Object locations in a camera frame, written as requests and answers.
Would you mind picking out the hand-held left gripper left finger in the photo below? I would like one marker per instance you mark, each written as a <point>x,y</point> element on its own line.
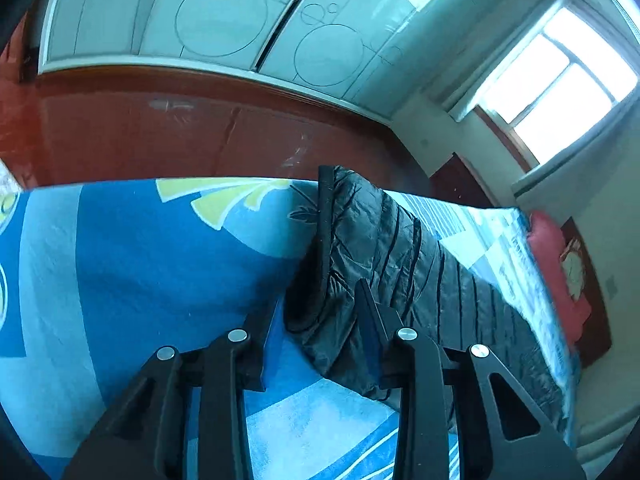
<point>257,345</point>

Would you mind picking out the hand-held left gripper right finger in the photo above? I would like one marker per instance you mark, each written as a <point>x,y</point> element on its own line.
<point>372,347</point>

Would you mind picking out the black puffer jacket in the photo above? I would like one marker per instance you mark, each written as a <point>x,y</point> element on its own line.
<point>400,250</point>

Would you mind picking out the blue patterned bed sheet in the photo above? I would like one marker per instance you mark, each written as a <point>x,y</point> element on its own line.
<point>150,270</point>

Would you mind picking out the dark red nightstand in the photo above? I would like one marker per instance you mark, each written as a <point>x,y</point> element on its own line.
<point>460,182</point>

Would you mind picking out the red pillow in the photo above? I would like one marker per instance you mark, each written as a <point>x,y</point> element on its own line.
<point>550,250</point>

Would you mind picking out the brown wooden headboard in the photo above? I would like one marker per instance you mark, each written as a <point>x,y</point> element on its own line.
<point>597,320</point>

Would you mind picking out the window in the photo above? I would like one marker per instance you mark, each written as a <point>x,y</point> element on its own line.
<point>560,75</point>

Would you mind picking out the white wall switch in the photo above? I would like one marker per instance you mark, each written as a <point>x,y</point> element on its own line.
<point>613,289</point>

